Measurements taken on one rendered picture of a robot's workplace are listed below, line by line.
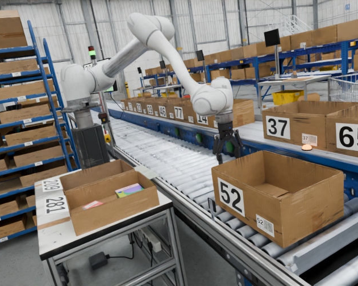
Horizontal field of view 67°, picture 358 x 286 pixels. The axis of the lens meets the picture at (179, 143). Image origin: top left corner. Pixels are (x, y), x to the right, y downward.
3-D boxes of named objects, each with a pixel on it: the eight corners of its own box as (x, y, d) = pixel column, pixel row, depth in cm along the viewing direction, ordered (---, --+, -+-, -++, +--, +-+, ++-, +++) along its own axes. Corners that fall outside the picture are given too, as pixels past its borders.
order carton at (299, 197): (214, 203, 120) (209, 167, 115) (265, 183, 131) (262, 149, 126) (283, 249, 85) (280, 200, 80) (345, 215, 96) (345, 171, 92)
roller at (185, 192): (178, 199, 140) (176, 190, 140) (255, 170, 161) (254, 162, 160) (182, 201, 136) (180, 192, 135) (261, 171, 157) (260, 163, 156)
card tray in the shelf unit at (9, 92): (-6, 101, 229) (-10, 89, 227) (-1, 100, 256) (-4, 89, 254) (45, 92, 245) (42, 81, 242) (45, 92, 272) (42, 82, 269)
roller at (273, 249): (254, 247, 88) (265, 252, 84) (354, 194, 109) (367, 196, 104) (258, 261, 89) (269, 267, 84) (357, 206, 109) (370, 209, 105)
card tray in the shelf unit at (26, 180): (22, 187, 250) (19, 177, 247) (25, 177, 277) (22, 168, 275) (68, 174, 265) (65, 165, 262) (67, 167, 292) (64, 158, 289)
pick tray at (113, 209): (69, 210, 136) (63, 192, 134) (141, 186, 152) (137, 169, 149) (75, 237, 111) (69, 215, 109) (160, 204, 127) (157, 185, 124)
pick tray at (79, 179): (62, 192, 162) (58, 177, 160) (124, 172, 179) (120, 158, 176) (69, 209, 138) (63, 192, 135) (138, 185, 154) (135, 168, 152)
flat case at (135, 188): (124, 206, 123) (124, 204, 123) (115, 193, 140) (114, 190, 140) (152, 196, 129) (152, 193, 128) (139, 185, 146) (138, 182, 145)
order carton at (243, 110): (195, 125, 225) (192, 105, 220) (224, 117, 236) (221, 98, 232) (223, 131, 190) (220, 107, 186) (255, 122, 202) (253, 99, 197)
